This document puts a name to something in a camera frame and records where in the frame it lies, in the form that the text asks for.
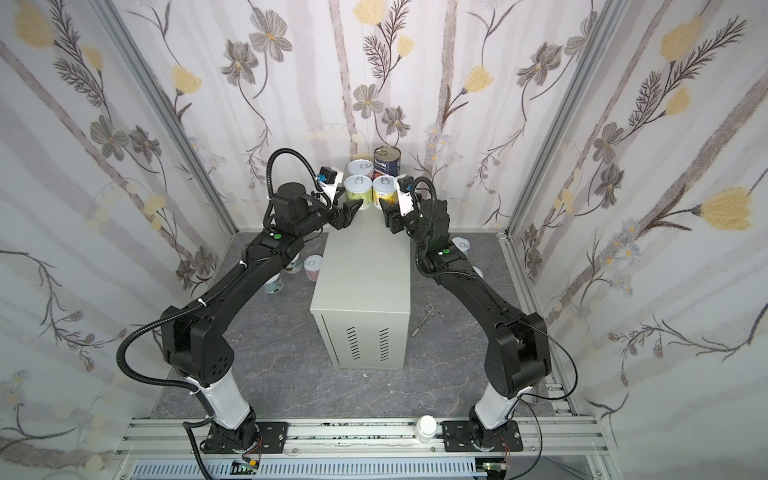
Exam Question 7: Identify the grey metal cabinet box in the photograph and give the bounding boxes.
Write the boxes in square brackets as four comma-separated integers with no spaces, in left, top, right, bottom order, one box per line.
[310,207,412,371]

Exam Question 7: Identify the small metal scissors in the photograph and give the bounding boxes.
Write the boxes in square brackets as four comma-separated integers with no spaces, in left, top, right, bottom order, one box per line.
[411,304,438,337]

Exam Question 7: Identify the yellow label can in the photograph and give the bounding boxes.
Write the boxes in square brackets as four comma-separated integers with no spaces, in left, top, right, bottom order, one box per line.
[372,175,397,210]

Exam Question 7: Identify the green label can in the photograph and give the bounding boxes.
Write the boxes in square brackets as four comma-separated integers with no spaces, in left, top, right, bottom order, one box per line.
[344,175,373,210]

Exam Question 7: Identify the pink label can left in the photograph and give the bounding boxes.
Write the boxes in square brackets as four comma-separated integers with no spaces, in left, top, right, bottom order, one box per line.
[303,254,323,282]

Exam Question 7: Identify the white cable duct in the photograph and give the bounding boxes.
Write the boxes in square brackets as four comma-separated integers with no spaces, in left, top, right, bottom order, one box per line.
[128,458,487,480]

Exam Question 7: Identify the blue red tomato can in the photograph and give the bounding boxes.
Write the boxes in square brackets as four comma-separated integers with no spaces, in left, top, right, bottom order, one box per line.
[373,145,401,178]

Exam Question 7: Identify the white dark can right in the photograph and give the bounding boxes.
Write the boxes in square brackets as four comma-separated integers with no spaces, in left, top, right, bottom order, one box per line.
[452,237,471,255]

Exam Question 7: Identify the aluminium rail frame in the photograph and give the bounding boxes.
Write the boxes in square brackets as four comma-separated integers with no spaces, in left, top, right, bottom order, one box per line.
[107,416,619,480]

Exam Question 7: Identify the pink white can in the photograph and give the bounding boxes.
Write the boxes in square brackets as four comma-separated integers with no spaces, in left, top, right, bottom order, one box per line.
[346,159,374,179]

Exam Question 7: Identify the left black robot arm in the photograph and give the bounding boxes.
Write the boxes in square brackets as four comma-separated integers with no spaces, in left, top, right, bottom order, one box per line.
[116,167,362,456]

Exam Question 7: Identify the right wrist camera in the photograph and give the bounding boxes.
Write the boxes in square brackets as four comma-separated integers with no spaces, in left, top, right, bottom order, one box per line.
[396,175,415,217]

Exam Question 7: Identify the teal label can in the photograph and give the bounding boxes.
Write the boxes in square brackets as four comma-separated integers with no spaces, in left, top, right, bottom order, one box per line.
[262,273,284,294]

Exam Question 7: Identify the dark label can left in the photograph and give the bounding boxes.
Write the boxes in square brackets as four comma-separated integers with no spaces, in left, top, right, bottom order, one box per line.
[284,253,303,274]

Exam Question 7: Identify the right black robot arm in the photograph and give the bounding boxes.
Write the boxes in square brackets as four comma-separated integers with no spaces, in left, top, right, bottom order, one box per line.
[381,176,559,451]

